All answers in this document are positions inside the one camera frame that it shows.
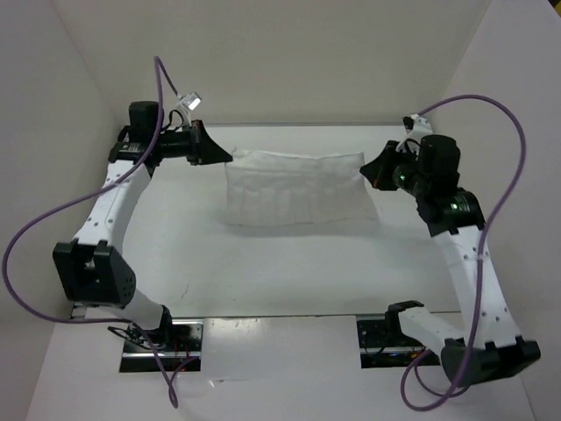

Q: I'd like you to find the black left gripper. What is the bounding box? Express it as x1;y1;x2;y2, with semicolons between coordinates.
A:
153;119;231;166

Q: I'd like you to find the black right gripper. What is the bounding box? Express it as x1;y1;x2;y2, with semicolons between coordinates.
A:
361;139;430;197

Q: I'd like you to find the white pleated skirt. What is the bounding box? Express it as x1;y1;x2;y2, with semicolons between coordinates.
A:
224;149;377;227

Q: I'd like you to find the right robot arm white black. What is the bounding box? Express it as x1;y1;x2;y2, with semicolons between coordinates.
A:
360;135;541;389

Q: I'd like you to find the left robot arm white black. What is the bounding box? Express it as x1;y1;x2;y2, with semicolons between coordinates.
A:
53;94;232;351

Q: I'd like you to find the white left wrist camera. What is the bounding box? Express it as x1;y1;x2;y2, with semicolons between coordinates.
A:
176;91;202;112

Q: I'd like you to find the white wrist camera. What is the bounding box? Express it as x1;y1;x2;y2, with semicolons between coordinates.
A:
402;114;433;139
176;91;202;112

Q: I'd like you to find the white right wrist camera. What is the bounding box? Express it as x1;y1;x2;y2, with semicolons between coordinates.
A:
402;114;433;139

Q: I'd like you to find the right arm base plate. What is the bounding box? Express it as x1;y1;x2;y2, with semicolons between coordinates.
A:
356;315;425;368

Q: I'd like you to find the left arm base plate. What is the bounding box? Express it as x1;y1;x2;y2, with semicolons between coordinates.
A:
109;318;204;374

